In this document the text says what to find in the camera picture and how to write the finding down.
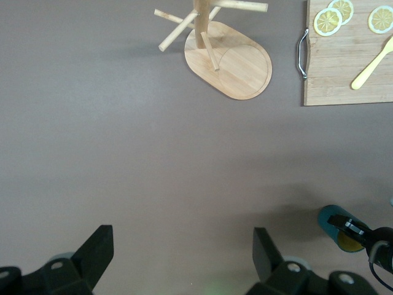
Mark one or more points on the lemon slice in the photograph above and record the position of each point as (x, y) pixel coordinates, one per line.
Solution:
(327, 22)
(345, 7)
(380, 20)

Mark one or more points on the teal cup with yellow inside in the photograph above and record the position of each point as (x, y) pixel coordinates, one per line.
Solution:
(325, 222)

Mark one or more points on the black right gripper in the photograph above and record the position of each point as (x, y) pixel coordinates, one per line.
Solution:
(383, 246)

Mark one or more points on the wooden mug rack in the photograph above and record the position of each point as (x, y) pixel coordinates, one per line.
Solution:
(239, 70)

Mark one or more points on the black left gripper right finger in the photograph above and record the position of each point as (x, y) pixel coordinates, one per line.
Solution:
(291, 279)

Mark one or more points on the yellow plastic fork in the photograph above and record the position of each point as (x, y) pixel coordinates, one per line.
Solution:
(368, 72)

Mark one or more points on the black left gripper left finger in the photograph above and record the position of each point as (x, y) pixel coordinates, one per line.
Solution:
(61, 276)

